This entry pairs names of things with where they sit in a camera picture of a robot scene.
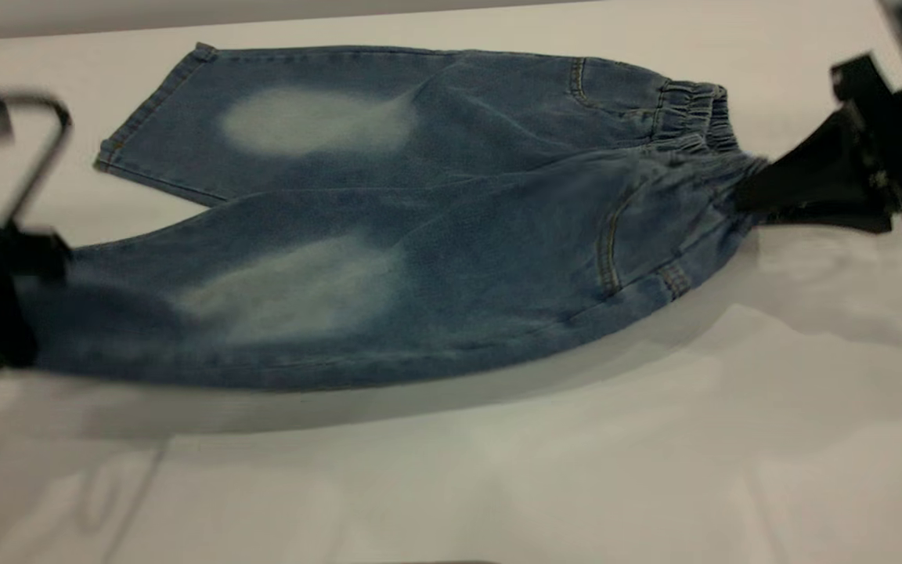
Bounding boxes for right gripper scuffed black finger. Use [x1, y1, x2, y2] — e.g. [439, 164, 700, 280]
[764, 196, 895, 233]

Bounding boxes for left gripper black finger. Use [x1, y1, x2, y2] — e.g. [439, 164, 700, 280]
[5, 226, 73, 284]

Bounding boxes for right gripper plain black finger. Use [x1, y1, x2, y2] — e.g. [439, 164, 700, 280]
[737, 117, 880, 212]

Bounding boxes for blue denim short pants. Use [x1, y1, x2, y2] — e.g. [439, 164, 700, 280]
[16, 43, 769, 392]

